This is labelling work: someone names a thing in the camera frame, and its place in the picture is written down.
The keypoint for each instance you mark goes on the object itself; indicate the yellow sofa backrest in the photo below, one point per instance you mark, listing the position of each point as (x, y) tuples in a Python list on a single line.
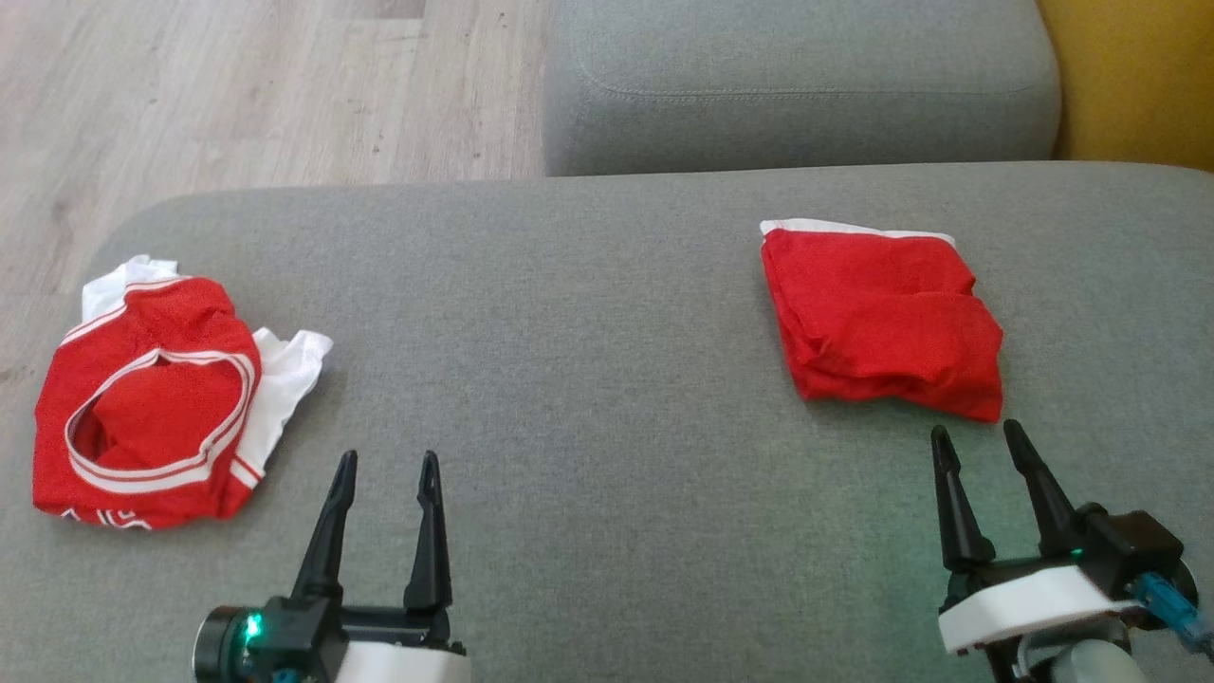
[(1138, 76)]

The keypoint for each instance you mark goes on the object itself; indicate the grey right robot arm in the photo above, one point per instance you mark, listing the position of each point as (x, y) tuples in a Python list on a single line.
[(1091, 666)]

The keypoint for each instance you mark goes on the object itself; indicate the grey sofa side cushion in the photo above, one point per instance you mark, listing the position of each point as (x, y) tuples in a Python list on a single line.
[(806, 76)]

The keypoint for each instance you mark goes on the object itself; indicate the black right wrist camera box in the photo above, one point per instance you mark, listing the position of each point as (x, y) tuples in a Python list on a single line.
[(1133, 545)]

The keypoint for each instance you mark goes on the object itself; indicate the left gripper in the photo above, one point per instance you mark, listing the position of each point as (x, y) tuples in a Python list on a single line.
[(303, 640)]

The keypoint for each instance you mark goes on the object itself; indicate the red jersey with white trim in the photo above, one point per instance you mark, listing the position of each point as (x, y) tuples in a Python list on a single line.
[(142, 313)]

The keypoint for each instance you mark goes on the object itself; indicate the red shorts with white stripe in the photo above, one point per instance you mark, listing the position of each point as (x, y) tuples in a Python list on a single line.
[(882, 323)]

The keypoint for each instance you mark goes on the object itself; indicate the grey sofa seat cushion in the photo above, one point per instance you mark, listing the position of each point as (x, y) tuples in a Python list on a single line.
[(607, 379)]

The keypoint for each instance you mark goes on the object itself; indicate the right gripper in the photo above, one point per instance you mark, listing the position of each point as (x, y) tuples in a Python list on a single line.
[(1024, 598)]

